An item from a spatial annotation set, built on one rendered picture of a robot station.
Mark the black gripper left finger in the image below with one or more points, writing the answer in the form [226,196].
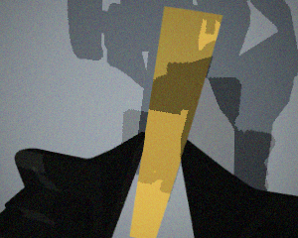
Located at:
[105,179]

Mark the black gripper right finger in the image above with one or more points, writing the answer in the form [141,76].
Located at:
[222,205]

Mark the yellow bar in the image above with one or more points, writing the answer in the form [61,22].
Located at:
[185,50]

